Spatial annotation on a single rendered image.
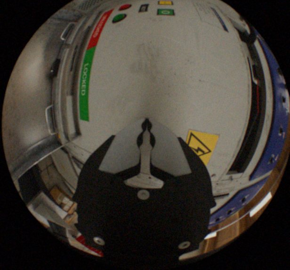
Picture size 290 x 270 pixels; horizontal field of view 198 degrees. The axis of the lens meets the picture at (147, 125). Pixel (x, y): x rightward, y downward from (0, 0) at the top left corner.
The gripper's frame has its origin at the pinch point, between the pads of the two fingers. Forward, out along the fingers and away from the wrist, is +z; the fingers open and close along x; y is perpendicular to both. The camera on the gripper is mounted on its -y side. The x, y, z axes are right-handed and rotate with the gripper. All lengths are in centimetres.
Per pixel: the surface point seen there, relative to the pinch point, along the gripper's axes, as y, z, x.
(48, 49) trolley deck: -24.5, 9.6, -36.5
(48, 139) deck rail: 10.5, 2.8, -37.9
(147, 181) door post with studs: 21.3, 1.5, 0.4
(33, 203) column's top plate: 28, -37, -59
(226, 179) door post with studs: 18.1, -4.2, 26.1
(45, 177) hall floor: 79, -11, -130
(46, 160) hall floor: 64, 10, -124
